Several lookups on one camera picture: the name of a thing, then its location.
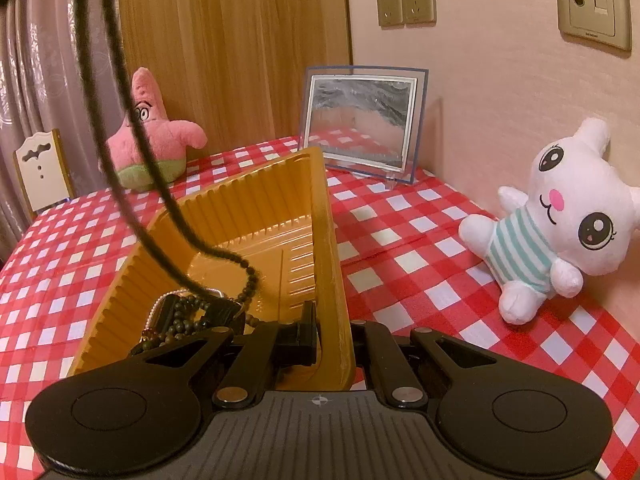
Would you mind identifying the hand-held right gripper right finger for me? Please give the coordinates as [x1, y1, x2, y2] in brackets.
[350, 319, 501, 407]

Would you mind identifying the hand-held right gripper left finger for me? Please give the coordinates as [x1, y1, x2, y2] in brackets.
[125, 301, 319, 407]

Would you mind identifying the pile of beaded bracelets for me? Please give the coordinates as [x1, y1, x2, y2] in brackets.
[74, 0, 263, 321]

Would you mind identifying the black wrist band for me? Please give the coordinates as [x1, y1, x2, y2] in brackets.
[202, 300, 244, 337]

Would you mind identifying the yellow plastic tray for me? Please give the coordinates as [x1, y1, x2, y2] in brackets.
[67, 146, 357, 392]

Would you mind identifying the pearl bead bracelet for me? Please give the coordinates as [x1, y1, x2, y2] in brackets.
[147, 286, 228, 333]

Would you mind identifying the dark bead bracelet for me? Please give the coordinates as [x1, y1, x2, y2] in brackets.
[129, 297, 213, 357]

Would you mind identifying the black wristwatch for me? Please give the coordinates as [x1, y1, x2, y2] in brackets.
[156, 296, 178, 337]

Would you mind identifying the red checkered tablecloth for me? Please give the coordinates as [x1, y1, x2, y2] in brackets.
[0, 135, 640, 480]

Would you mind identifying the sheer patterned curtain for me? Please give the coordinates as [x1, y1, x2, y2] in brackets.
[0, 0, 126, 261]

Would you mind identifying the wooden wardrobe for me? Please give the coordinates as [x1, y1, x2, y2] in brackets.
[116, 0, 351, 166]

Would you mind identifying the pink starfish plush toy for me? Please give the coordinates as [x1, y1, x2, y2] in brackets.
[104, 67, 208, 193]

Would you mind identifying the white wooden chair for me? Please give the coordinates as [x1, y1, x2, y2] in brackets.
[12, 129, 76, 218]

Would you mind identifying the white bunny plush toy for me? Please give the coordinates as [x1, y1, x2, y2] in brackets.
[459, 117, 640, 325]

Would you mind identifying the clear sand picture frame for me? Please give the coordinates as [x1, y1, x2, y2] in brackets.
[298, 65, 430, 190]

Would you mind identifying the large beige wall plate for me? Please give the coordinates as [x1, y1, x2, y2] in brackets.
[554, 0, 632, 52]

